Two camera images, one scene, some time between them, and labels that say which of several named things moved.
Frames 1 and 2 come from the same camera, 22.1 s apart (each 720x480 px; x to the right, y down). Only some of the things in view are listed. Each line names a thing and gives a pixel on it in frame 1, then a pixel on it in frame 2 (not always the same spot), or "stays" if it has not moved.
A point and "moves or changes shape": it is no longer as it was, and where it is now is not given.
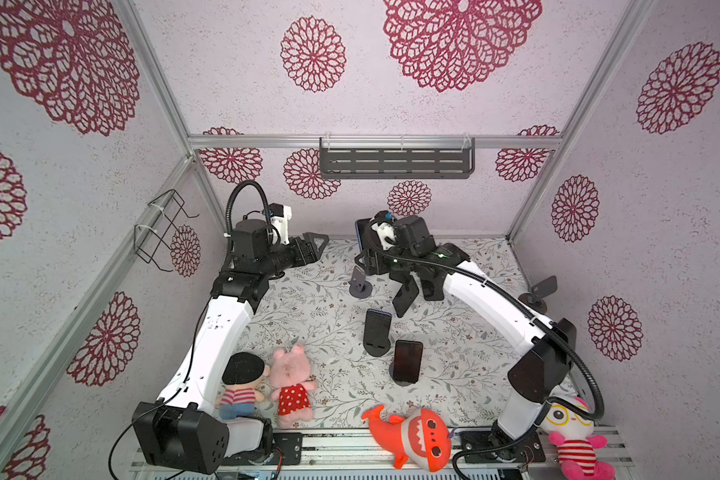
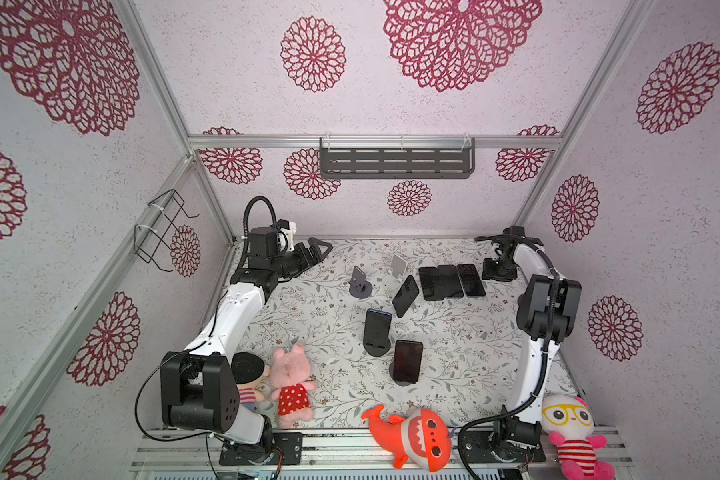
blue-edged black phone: (361, 227) moves or changes shape
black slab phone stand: (377, 348) stays
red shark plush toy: (421, 435) stays
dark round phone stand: (398, 382) stays
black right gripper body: (387, 262) -> (498, 269)
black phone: (432, 284) stays
